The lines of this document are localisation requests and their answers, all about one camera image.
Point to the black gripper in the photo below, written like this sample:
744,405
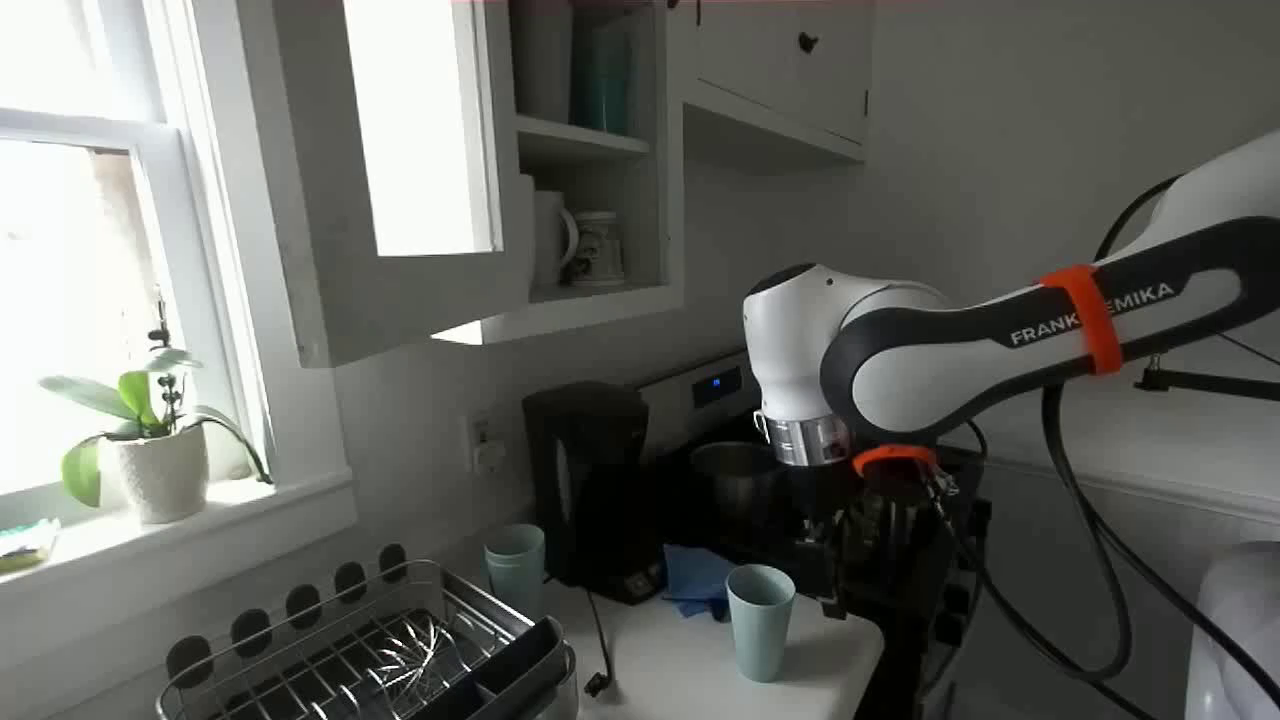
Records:
887,531

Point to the light blue plastic cup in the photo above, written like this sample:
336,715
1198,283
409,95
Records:
756,613

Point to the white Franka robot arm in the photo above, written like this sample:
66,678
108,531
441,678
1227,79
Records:
852,363

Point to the patterned glass in cabinet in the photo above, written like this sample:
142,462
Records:
602,249

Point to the white mug in cabinet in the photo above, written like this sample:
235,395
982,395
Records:
553,242

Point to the white closed upper cabinet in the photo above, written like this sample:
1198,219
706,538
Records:
773,84

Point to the open white cabinet door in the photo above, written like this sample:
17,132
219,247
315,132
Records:
390,154

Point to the stainless black stove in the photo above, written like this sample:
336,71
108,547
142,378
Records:
713,401

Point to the steel saucepan back left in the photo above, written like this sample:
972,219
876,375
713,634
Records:
740,474

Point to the blue cloth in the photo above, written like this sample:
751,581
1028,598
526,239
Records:
699,581

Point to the black coffee maker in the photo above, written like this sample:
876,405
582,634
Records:
588,490

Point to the metal dish drying rack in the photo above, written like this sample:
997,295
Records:
375,640

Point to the teal cups upper shelf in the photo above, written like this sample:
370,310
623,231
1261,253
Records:
602,84

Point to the potted orchid plant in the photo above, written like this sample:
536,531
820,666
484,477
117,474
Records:
156,447

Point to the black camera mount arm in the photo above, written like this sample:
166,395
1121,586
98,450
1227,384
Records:
1200,380

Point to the wall power outlet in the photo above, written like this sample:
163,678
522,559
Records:
484,447

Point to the white wall cabinet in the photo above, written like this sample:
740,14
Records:
634,175

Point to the white window frame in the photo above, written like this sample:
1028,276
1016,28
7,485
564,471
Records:
132,186

